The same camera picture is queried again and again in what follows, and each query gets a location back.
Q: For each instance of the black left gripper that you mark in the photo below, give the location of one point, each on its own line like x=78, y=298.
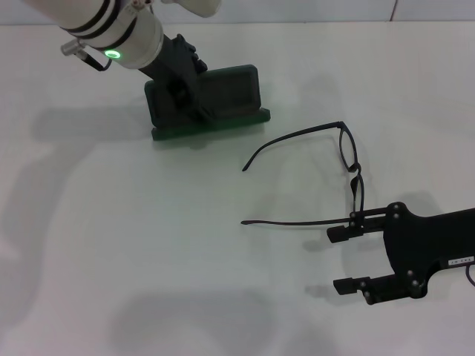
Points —
x=172, y=63

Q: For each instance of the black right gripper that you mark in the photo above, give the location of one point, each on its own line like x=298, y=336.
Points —
x=426, y=241

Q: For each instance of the green glasses case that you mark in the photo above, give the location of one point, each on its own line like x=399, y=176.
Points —
x=230, y=89

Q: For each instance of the black glasses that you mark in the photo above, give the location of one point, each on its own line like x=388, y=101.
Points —
x=297, y=223

